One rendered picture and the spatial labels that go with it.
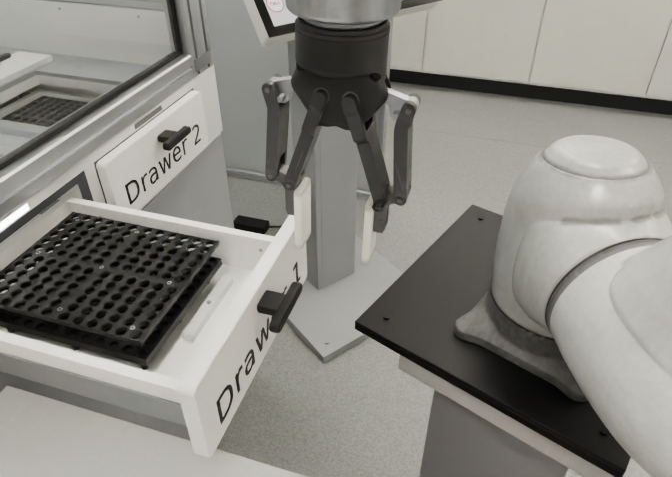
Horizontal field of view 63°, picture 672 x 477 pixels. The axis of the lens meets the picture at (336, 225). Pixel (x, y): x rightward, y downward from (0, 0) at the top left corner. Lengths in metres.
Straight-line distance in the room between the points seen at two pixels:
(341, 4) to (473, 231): 0.60
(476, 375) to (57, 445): 0.50
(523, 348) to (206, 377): 0.39
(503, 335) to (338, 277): 1.22
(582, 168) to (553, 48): 2.79
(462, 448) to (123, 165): 0.67
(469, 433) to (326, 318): 1.00
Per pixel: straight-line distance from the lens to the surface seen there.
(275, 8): 1.28
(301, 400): 1.64
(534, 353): 0.73
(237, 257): 0.76
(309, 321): 1.79
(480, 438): 0.87
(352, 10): 0.41
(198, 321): 0.69
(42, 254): 0.77
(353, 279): 1.93
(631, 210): 0.61
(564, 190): 0.60
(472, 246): 0.91
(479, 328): 0.75
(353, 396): 1.65
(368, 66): 0.44
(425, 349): 0.74
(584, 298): 0.57
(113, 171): 0.89
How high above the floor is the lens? 1.33
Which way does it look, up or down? 36 degrees down
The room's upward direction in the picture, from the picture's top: straight up
